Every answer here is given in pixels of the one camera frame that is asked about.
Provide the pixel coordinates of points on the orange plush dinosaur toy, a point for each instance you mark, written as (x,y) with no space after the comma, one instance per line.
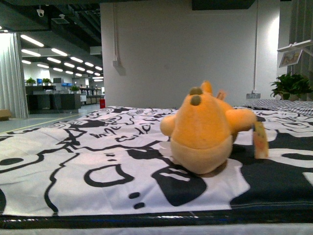
(203,130)

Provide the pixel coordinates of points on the red fire extinguisher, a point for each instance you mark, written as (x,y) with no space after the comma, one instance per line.
(102,103)

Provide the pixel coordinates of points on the black and white patterned bedsheet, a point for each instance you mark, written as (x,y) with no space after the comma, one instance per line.
(117,161)

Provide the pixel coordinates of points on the yellow paper hang tag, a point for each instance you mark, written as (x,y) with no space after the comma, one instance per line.
(260,141)

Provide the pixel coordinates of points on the dark office counter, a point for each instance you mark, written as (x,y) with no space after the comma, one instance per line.
(48,100)

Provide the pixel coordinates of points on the green potted plant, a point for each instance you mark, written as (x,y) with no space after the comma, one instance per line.
(291,84)

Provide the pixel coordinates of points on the white curtain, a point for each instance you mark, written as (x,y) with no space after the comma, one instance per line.
(12,87)

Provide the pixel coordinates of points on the white framed picture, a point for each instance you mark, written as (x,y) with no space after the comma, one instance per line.
(290,58)

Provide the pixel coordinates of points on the striped grey pillow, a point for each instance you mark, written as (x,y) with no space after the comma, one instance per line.
(300,107)

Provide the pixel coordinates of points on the white security camera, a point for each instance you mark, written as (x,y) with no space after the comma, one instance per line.
(40,12)

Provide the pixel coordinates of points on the white wall shelf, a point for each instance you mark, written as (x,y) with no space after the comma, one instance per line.
(301,45)

